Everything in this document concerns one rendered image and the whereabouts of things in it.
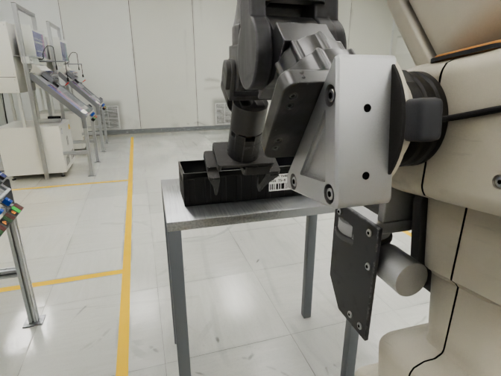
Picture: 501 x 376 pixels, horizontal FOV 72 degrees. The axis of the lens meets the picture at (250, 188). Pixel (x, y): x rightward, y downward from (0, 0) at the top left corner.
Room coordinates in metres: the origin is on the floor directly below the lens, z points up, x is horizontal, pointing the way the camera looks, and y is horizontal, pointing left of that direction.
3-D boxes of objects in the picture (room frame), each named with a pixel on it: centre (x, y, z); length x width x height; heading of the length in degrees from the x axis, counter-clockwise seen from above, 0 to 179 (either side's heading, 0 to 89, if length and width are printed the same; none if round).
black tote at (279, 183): (1.22, -0.04, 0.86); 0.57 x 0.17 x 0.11; 106
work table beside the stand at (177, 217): (1.24, -0.03, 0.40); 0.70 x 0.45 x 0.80; 106
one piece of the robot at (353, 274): (0.44, -0.26, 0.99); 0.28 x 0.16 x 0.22; 106
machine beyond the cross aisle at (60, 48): (5.72, 3.07, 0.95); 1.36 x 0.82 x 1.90; 107
